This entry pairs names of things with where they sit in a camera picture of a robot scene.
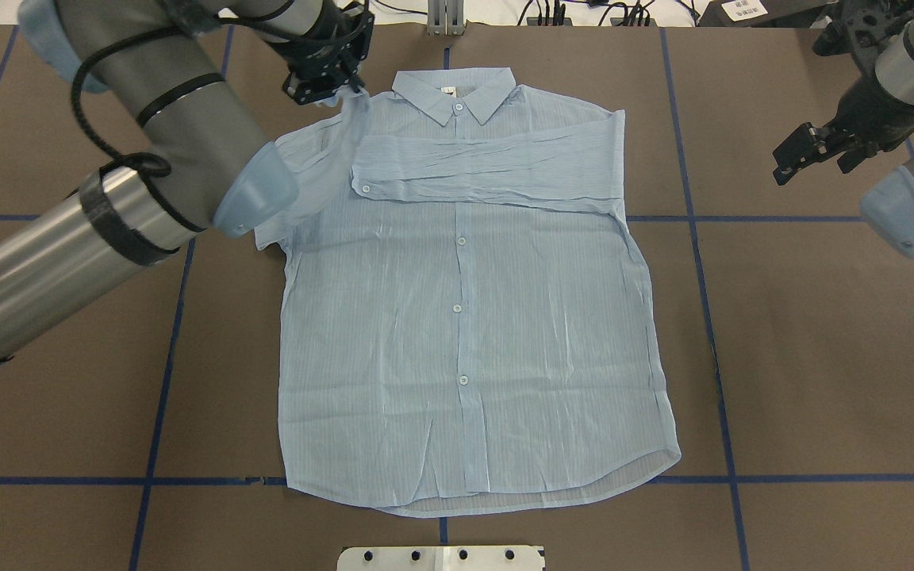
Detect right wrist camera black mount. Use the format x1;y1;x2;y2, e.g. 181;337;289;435
812;1;914;56

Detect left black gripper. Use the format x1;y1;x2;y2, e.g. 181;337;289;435
270;6;374;105

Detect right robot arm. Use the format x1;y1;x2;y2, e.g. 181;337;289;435
773;1;914;258

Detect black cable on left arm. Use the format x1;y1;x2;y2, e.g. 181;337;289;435
68;24;188;179

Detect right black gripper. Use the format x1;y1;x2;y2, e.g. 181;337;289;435
772;75;914;186

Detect white camera mast pedestal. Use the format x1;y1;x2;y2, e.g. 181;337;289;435
336;545;547;570

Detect aluminium frame post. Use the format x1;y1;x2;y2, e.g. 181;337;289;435
427;0;467;36

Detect light blue button-up shirt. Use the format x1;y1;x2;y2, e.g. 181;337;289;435
255;68;682;518

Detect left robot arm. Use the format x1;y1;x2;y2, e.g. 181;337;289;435
0;1;374;366

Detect black box with label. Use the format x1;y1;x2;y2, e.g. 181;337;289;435
697;1;837;29

